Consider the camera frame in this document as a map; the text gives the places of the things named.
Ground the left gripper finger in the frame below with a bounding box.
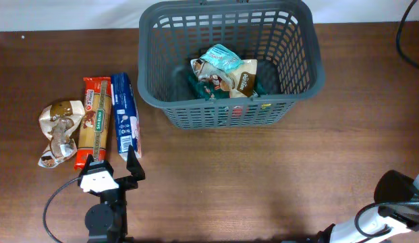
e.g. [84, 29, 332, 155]
[126, 145, 146, 179]
[81, 154, 94, 173]

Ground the San Remo spaghetti pack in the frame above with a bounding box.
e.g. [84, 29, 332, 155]
[74, 77, 112, 169]

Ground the blue pasta pack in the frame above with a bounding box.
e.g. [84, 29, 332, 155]
[111, 72, 142, 161]

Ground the beige clear wrapper bag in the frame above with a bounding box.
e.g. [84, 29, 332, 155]
[38, 101, 85, 168]

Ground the green Nescafe coffee bag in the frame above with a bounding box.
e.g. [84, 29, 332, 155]
[187, 74, 267, 100]

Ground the beige brown snack bag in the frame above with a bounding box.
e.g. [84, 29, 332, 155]
[190, 59, 258, 98]

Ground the light teal tissue pack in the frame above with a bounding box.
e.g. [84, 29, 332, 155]
[200, 44, 244, 74]

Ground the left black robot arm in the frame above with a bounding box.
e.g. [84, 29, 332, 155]
[78, 146, 146, 243]

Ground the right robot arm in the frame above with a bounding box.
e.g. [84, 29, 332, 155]
[311, 170, 419, 243]

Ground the grey plastic shopping basket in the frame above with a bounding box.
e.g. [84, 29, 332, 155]
[138, 0, 325, 129]

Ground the left black cable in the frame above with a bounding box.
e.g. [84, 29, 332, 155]
[43, 175, 82, 243]

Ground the black cable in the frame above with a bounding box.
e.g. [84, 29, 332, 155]
[394, 0, 419, 72]
[43, 175, 82, 243]

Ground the right black cable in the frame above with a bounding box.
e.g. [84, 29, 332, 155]
[394, 0, 419, 72]

